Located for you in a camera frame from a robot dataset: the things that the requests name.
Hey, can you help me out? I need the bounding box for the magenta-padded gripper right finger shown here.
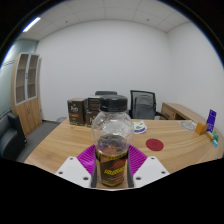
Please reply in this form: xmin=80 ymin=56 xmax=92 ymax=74
xmin=127 ymin=144 xmax=170 ymax=189

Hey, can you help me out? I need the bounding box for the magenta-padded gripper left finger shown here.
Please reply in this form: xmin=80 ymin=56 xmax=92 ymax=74
xmin=54 ymin=144 xmax=98 ymax=189

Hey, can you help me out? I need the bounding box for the clear black-capped drink bottle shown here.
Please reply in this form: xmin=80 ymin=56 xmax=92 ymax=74
xmin=90 ymin=94 xmax=135 ymax=188

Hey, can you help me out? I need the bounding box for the flat round red coaster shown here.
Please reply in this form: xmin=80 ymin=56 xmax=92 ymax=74
xmin=145 ymin=138 xmax=165 ymax=152

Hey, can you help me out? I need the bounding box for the grey waste bin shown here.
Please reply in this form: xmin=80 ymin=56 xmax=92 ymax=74
xmin=55 ymin=116 xmax=68 ymax=124

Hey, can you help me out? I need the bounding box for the tall dark brown box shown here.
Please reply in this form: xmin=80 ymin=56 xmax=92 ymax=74
xmin=67 ymin=97 xmax=88 ymax=127

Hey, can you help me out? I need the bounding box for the wooden side desk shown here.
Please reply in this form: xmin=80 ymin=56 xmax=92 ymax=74
xmin=160 ymin=102 xmax=208 ymax=126

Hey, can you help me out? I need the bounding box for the black mesh office chair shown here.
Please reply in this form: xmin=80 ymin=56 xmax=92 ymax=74
xmin=128 ymin=89 xmax=169 ymax=121

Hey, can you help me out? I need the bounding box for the small tan box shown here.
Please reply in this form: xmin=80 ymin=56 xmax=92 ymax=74
xmin=205 ymin=130 xmax=215 ymax=141

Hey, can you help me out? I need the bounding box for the flat dark brown box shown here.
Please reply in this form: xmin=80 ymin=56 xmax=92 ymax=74
xmin=86 ymin=95 xmax=103 ymax=113

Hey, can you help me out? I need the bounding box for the black leather armchair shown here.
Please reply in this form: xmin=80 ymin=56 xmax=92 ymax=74
xmin=0 ymin=112 xmax=28 ymax=161

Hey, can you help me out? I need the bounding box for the wooden shelf cabinet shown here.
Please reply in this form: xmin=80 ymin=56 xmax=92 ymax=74
xmin=10 ymin=52 xmax=43 ymax=136

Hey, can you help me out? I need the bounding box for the purple standing card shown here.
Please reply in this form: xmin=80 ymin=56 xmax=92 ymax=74
xmin=205 ymin=109 xmax=217 ymax=133

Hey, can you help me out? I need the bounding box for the ceiling light panel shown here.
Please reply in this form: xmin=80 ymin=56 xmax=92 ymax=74
xmin=22 ymin=16 xmax=42 ymax=33

